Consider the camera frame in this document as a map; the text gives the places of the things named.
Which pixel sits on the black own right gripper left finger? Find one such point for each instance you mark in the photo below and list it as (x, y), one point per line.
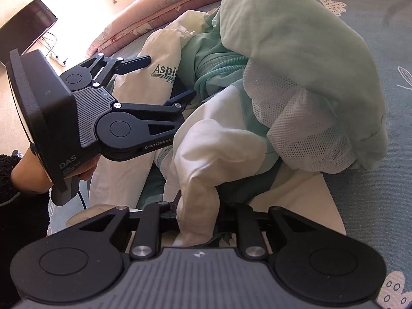
(67, 257)

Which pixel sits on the pink floral folded quilt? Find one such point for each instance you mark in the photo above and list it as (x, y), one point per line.
(269, 30)

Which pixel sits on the black fuzzy sleeve forearm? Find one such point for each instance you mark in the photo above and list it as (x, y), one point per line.
(24, 219)

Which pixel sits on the black own right gripper right finger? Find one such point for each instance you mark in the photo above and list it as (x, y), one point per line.
(309, 260)

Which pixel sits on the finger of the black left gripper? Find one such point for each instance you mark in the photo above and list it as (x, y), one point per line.
(133, 130)
(98, 70)

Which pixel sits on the person's left hand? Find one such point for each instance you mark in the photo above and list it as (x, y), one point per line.
(29, 176)

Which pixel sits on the blue floral bed sheet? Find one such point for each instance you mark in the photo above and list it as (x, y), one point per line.
(211, 274)

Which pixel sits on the black flat television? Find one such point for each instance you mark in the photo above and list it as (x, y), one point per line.
(25, 28)

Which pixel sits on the white wall power strip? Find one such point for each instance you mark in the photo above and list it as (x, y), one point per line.
(58, 59)

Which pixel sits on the white green hooded jacket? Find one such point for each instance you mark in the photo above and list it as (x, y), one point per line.
(316, 115)

